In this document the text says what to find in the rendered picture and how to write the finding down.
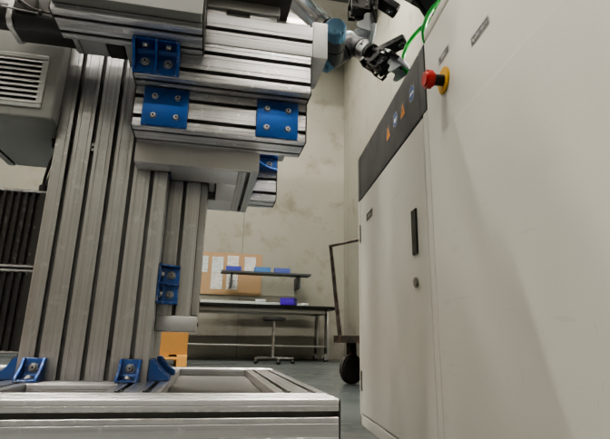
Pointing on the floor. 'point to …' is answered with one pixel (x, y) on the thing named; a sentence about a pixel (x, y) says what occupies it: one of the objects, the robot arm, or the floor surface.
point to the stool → (272, 340)
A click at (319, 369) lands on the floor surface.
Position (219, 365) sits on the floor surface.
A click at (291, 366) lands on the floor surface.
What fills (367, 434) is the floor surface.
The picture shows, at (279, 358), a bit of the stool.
